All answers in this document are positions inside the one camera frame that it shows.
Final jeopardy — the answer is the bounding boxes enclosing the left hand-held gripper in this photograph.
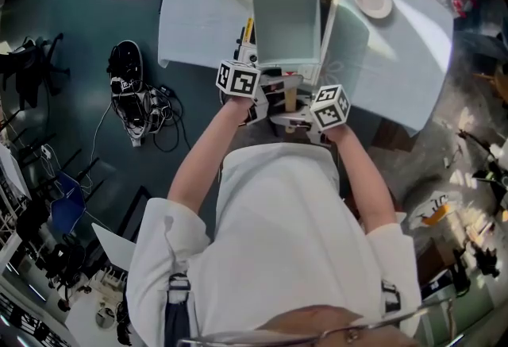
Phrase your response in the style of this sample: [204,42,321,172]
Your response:
[215,59,305,126]

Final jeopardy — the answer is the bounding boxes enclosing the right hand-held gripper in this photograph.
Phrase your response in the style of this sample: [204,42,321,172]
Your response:
[269,83,352,145]

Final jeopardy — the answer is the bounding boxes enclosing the white square pan wooden handle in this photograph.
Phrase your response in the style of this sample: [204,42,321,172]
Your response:
[251,0,321,134]

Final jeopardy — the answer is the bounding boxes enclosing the person's left forearm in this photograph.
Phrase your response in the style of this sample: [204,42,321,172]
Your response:
[167,98,255,215]

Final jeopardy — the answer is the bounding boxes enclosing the person's right forearm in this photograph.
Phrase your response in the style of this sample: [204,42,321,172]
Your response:
[329,125,398,235]

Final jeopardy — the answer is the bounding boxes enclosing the brown wooden slatted panel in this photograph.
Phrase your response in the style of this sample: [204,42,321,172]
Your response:
[372,118,418,156]

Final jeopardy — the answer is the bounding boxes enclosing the white table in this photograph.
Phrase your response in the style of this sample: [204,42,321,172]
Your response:
[157,0,455,136]

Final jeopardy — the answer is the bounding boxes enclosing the person's white shirt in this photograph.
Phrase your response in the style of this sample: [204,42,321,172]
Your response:
[125,142,422,347]

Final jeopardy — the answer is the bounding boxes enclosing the black white electronic device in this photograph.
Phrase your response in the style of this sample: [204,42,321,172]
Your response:
[113,79,160,148]

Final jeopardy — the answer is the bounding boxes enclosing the black oval case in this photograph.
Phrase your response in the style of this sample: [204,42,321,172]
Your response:
[109,40,144,80]

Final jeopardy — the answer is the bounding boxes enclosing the white round object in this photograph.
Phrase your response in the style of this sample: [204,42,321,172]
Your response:
[408,190,464,229]

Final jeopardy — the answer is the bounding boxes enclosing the orange tool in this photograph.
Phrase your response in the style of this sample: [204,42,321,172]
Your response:
[421,204,449,226]

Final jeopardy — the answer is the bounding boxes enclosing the wooden chair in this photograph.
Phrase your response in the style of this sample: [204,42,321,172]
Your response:
[471,63,508,104]

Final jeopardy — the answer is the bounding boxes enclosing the person's face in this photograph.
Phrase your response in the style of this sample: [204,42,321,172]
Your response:
[257,304,410,347]

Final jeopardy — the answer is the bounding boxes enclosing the white desk panel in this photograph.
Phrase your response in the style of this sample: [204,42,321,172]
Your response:
[91,222,136,271]

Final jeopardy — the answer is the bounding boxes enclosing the blue chair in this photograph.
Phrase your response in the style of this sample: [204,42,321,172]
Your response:
[51,172,87,235]

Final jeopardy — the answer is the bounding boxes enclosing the black office chair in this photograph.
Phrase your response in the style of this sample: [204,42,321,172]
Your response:
[0,33,71,108]

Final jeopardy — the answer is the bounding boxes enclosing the tangle of black cables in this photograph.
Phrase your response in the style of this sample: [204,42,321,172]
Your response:
[146,85,194,152]

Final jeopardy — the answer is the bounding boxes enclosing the white cable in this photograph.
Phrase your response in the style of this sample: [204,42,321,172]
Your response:
[81,102,114,195]

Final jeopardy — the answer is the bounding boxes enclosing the white equipment with cables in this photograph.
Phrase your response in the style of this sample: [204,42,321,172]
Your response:
[65,269,132,342]

